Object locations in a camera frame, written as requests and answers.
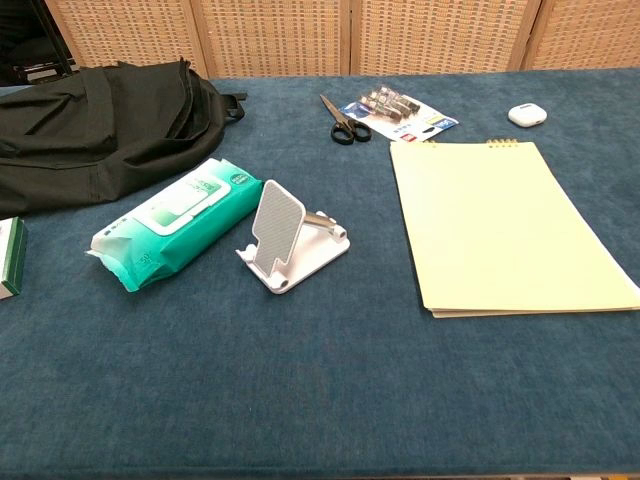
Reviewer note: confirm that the green wet wipes pack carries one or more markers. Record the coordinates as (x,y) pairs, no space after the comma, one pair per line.
(170,225)

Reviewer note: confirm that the woven folding screen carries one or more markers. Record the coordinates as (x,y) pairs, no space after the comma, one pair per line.
(350,35)

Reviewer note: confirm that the yellow spiral notepad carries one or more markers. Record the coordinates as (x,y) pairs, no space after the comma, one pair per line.
(500,225)

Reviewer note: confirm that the black fabric backpack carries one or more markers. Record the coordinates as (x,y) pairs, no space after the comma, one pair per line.
(100,135)

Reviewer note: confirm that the green and white box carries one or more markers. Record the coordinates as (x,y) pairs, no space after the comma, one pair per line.
(12,257)

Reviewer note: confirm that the white earbuds case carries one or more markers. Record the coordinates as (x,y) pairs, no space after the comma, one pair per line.
(527,114)

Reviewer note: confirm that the black chair frame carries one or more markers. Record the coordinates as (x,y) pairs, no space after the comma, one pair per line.
(35,45)

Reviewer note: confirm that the white folding phone stand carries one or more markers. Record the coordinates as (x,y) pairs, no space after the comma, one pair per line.
(285,240)

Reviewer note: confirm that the blue table cloth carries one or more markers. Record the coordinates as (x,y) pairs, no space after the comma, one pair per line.
(300,375)

